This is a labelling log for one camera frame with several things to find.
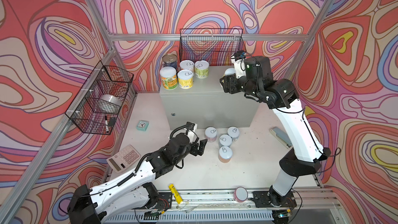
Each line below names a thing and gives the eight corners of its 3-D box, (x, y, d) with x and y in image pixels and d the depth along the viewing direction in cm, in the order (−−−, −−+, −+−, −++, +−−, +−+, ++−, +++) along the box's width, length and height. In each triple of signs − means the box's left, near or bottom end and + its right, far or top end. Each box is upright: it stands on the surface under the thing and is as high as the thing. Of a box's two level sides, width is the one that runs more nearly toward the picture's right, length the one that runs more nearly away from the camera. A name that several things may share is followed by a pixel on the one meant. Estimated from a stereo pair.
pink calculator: (117, 175, 83) (114, 172, 80) (109, 162, 88) (106, 159, 85) (141, 156, 90) (139, 153, 87) (133, 145, 95) (130, 142, 91)
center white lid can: (218, 148, 91) (219, 144, 87) (217, 138, 96) (218, 134, 92) (231, 148, 91) (232, 144, 87) (229, 138, 96) (231, 134, 92)
